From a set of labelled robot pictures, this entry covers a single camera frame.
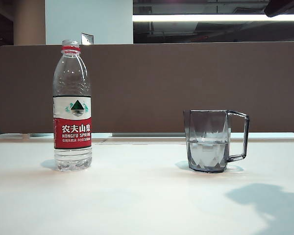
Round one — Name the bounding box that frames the beige building column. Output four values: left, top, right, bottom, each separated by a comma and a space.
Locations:
13, 0, 46, 46

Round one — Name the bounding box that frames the white ceiling light strip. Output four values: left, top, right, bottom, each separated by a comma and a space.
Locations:
132, 14, 294, 23

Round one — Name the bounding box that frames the clear red-label water bottle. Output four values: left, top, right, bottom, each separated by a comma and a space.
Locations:
52, 40, 93, 172

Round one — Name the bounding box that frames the grey transparent plastic cup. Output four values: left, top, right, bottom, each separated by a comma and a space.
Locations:
183, 109, 250, 173

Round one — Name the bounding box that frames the metal wall plate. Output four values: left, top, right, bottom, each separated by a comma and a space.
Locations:
80, 33, 94, 46

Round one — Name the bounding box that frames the brown desk partition panel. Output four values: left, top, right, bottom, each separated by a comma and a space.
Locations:
0, 43, 294, 134

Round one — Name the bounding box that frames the grey bar behind partition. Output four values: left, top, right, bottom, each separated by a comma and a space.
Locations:
112, 133, 185, 137

